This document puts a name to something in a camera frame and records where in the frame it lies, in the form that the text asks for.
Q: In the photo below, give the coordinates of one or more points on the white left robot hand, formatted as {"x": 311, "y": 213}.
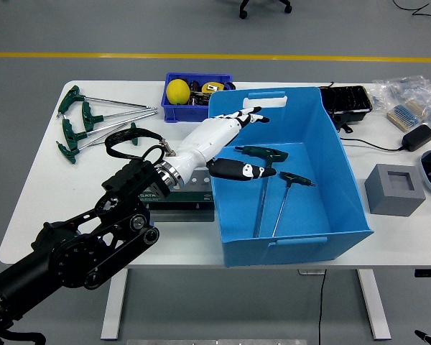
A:
{"x": 208, "y": 140}

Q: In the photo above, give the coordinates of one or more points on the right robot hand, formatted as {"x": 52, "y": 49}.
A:
{"x": 427, "y": 337}

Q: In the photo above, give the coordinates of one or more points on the metal green hex key stand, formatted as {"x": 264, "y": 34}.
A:
{"x": 186, "y": 197}

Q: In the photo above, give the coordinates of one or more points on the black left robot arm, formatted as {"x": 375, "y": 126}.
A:
{"x": 75, "y": 248}

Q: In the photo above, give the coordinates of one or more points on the small dark blue bin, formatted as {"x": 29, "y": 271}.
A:
{"x": 181, "y": 113}

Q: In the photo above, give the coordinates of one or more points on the dark hardware pile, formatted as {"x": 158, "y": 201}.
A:
{"x": 197, "y": 95}

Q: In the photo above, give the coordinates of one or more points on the yellow tape measure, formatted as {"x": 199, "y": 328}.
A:
{"x": 213, "y": 87}

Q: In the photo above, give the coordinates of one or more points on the yellow lemon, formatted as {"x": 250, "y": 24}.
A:
{"x": 178, "y": 91}

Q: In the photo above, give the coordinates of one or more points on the white table leg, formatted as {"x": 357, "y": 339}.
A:
{"x": 113, "y": 309}
{"x": 375, "y": 305}

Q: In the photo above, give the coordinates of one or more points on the black table control panel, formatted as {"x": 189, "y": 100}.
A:
{"x": 429, "y": 273}

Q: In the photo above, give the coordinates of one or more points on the large light blue bin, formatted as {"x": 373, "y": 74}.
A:
{"x": 309, "y": 205}

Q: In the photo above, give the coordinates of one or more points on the black office chair base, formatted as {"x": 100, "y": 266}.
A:
{"x": 243, "y": 13}

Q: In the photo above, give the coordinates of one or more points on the black plastic tray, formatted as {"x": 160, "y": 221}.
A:
{"x": 348, "y": 100}

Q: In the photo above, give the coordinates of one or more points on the grey block with square recess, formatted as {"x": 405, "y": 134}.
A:
{"x": 384, "y": 197}

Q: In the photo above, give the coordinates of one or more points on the black power adapter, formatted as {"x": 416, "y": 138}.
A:
{"x": 417, "y": 138}

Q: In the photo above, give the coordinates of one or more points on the tan resistor strip bag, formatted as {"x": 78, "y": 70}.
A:
{"x": 407, "y": 115}

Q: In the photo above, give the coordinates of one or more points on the grey under-table bracket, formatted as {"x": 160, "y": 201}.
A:
{"x": 310, "y": 272}

